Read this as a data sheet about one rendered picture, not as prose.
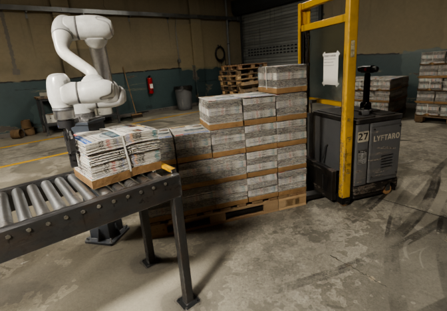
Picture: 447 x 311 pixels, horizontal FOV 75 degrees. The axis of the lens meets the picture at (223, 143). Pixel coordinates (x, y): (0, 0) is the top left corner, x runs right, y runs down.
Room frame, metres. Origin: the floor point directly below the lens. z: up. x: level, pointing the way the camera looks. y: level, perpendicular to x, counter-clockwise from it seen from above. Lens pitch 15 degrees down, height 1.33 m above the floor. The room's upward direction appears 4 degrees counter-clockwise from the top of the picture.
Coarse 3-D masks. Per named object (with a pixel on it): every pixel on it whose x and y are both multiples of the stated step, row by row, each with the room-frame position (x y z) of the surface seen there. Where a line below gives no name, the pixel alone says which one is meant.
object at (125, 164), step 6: (102, 132) 1.52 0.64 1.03; (108, 132) 1.50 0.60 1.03; (120, 132) 1.45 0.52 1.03; (120, 138) 1.38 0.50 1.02; (126, 138) 1.40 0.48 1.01; (120, 144) 1.38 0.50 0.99; (126, 144) 1.40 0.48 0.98; (120, 150) 1.38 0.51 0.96; (126, 162) 1.40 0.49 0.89; (132, 162) 1.42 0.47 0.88; (126, 168) 1.39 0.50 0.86
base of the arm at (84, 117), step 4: (92, 112) 2.18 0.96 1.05; (76, 116) 2.12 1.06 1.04; (80, 116) 2.12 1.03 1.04; (84, 116) 2.12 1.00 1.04; (88, 116) 2.14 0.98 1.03; (92, 116) 2.17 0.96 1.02; (96, 116) 2.21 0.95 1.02; (100, 116) 2.24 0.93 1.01; (76, 120) 2.09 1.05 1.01; (80, 120) 2.10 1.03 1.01; (84, 120) 2.09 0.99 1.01; (88, 120) 2.10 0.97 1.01
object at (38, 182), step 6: (60, 174) 1.55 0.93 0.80; (66, 174) 1.54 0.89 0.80; (36, 180) 1.48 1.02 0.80; (42, 180) 1.47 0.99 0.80; (54, 180) 1.50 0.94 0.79; (66, 180) 1.53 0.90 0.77; (12, 186) 1.41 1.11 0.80; (18, 186) 1.41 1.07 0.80; (24, 186) 1.41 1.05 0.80; (54, 186) 1.49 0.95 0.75; (72, 186) 1.55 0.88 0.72; (6, 192) 1.36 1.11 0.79; (24, 192) 1.41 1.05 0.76; (42, 192) 1.46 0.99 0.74; (60, 192) 1.51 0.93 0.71; (12, 198) 1.38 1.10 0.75; (12, 204) 1.37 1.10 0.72; (30, 204) 1.42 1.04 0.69; (12, 210) 1.37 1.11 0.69
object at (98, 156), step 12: (84, 132) 1.52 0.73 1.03; (96, 132) 1.52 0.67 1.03; (84, 144) 1.28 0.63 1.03; (96, 144) 1.31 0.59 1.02; (108, 144) 1.34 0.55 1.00; (84, 156) 1.30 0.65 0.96; (96, 156) 1.30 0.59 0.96; (108, 156) 1.34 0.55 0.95; (120, 156) 1.38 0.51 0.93; (84, 168) 1.35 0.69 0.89; (96, 168) 1.30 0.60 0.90; (108, 168) 1.33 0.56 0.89; (120, 168) 1.37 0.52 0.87
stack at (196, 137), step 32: (192, 128) 2.41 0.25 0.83; (224, 128) 2.31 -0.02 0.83; (256, 128) 2.35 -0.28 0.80; (160, 160) 2.13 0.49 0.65; (224, 160) 2.27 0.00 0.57; (256, 160) 2.35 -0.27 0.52; (192, 192) 2.19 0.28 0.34; (224, 192) 2.27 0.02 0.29; (256, 192) 2.35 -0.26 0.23; (160, 224) 2.11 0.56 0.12
